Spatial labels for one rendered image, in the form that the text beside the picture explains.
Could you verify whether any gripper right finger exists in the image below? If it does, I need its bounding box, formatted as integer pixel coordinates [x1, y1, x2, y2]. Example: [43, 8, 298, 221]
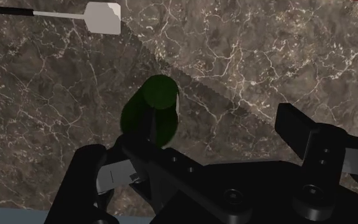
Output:
[273, 102, 358, 221]

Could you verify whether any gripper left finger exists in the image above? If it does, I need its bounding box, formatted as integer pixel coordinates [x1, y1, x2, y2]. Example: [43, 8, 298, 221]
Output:
[43, 106, 253, 224]

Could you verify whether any dark green bottle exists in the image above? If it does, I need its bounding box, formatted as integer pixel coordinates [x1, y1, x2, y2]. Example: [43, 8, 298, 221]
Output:
[120, 74, 181, 149]

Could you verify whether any grey spatula with black handle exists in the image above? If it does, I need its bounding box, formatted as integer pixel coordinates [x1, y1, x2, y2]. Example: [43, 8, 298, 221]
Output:
[0, 1, 122, 36]

